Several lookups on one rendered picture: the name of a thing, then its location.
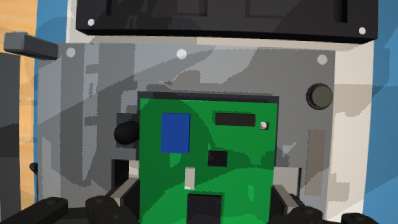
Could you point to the green circuit board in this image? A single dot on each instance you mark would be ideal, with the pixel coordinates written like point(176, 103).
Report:
point(205, 162)

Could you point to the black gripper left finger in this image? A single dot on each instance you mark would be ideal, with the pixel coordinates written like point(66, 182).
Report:
point(98, 210)

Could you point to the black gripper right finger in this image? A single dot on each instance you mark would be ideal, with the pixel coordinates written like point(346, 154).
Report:
point(282, 203)

